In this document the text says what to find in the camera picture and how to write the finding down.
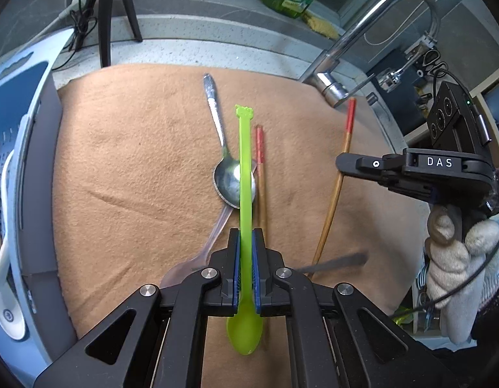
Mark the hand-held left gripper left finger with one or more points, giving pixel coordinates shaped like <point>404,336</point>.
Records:
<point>234,270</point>

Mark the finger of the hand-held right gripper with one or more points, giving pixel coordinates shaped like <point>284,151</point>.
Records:
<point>415,192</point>
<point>371,164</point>

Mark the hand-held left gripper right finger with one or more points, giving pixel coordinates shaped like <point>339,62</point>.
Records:
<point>255,270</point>

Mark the clear plastic spoon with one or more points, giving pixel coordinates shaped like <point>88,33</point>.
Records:
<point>217,232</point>

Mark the red-tipped wooden chopstick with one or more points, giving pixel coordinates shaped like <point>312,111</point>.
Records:
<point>334,206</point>
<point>261,178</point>

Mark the patterned metal spoon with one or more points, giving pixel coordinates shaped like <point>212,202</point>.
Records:
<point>229,184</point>

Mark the green plastic spoon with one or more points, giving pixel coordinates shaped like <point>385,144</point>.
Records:
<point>244,169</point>

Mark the blue plastic basket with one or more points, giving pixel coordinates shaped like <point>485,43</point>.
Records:
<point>43,169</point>

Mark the white ceramic spoon blue mark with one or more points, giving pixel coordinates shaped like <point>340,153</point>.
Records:
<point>9,323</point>

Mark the person's right hand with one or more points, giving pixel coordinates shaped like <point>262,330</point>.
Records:
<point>447,258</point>

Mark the dark blue knife holder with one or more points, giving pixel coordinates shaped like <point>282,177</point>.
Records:
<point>391,56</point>

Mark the chrome faucet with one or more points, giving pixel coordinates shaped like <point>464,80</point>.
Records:
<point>346,36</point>

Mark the brown towel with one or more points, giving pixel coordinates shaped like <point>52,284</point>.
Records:
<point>132,169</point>

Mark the yellow sponge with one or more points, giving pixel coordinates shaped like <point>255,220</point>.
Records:
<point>322,28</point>

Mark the black tripod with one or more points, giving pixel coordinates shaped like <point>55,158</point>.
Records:
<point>106,16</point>

